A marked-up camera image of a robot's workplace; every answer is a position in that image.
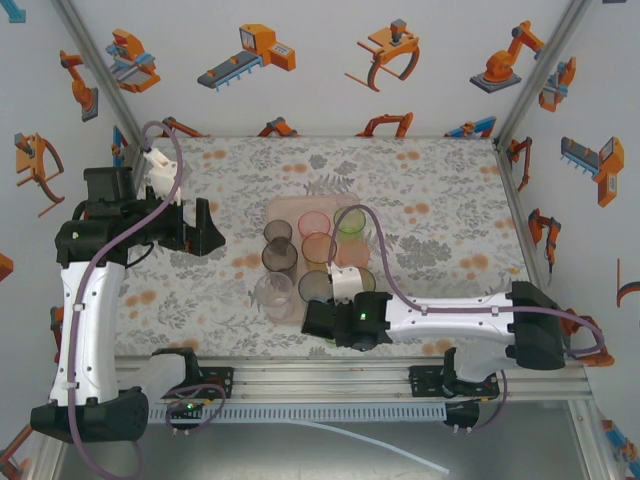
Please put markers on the beige pink rectangular tray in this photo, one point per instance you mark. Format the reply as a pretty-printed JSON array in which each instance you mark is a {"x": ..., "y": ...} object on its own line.
[{"x": 300, "y": 202}]

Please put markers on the black left controller board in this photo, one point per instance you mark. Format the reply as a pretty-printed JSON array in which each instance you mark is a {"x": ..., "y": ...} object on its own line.
[{"x": 187, "y": 406}]

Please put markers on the small grey plastic glass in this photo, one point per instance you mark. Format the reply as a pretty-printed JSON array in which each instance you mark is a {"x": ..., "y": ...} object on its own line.
[{"x": 277, "y": 231}]

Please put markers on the tall orange plastic glass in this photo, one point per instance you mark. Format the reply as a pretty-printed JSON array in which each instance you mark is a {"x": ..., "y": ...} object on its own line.
[{"x": 317, "y": 250}]

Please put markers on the tall green plastic glass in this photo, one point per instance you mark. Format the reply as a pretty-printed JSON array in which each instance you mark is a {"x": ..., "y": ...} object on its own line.
[{"x": 369, "y": 280}]

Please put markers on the aluminium right corner post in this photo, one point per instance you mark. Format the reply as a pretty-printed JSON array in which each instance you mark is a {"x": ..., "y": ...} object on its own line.
[{"x": 540, "y": 70}]

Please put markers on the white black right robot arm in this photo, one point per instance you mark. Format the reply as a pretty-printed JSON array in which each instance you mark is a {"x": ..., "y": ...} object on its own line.
[{"x": 450, "y": 325}]

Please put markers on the small green plastic glass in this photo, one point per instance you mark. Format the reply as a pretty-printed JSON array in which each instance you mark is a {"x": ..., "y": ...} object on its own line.
[
  {"x": 350, "y": 225},
  {"x": 330, "y": 341}
]

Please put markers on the aluminium corner post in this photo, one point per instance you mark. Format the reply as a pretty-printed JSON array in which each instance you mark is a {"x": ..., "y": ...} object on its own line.
[
  {"x": 104, "y": 75},
  {"x": 540, "y": 70}
]

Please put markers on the aluminium left corner post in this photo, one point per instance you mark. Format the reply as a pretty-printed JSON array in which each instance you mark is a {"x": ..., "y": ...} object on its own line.
[{"x": 104, "y": 75}]

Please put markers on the black right controller board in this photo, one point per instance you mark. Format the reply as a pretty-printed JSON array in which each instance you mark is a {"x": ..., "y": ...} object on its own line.
[{"x": 462, "y": 412}]

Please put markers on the aluminium right side rail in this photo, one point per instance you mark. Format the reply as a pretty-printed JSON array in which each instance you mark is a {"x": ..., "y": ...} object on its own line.
[{"x": 521, "y": 210}]

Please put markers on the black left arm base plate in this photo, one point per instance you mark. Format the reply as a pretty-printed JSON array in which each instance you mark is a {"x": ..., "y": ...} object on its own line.
[{"x": 220, "y": 382}]

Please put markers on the black controller board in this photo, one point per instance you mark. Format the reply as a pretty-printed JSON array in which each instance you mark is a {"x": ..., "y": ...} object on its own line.
[
  {"x": 462, "y": 412},
  {"x": 187, "y": 406}
]

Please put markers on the floral fern print tablecloth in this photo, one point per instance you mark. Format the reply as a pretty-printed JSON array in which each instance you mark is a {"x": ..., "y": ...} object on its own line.
[{"x": 440, "y": 170}]

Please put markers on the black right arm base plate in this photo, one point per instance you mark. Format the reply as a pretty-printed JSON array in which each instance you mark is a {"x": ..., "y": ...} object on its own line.
[{"x": 425, "y": 382}]

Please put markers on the tall blue plastic glass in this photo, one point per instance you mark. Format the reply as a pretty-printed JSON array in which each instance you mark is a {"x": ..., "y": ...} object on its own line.
[{"x": 312, "y": 285}]

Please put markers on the tall clear plastic glass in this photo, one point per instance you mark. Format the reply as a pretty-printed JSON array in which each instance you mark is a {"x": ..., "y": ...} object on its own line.
[{"x": 274, "y": 295}]

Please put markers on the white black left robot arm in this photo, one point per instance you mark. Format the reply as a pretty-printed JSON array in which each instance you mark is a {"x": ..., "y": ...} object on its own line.
[{"x": 85, "y": 340}]

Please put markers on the tall grey plastic glass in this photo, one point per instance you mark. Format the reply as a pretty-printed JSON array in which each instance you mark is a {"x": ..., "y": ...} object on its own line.
[{"x": 279, "y": 257}]

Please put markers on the small red plastic glass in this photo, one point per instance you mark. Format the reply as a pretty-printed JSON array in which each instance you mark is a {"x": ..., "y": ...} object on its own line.
[{"x": 314, "y": 222}]

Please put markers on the aluminium front frame rail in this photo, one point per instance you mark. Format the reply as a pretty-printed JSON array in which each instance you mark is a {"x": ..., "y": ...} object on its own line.
[{"x": 325, "y": 380}]

